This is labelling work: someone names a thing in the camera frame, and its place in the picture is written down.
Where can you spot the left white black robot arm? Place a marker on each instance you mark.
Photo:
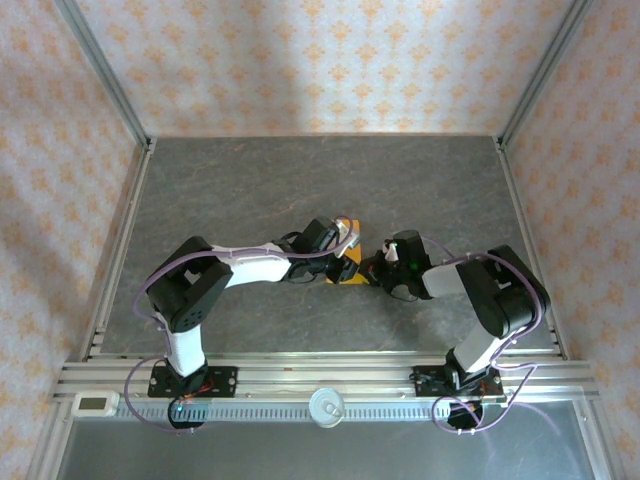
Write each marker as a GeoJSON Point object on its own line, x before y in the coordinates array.
{"type": "Point", "coordinates": [187, 350]}

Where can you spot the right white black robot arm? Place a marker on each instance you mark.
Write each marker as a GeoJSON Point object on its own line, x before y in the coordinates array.
{"type": "Point", "coordinates": [475, 345]}

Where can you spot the small white display device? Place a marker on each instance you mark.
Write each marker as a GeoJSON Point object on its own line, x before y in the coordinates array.
{"type": "Point", "coordinates": [96, 404]}

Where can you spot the long aluminium frame rail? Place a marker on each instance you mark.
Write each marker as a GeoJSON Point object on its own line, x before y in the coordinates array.
{"type": "Point", "coordinates": [320, 372]}

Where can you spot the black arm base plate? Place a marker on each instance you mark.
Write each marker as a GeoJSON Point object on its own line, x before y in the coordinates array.
{"type": "Point", "coordinates": [425, 382]}
{"type": "Point", "coordinates": [225, 382]}

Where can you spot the aluminium side rail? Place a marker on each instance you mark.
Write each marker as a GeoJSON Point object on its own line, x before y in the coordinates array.
{"type": "Point", "coordinates": [120, 250]}
{"type": "Point", "coordinates": [525, 210]}

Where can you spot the aluminium frame post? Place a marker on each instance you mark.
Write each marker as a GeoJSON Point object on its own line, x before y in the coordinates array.
{"type": "Point", "coordinates": [542, 75]}
{"type": "Point", "coordinates": [107, 80]}

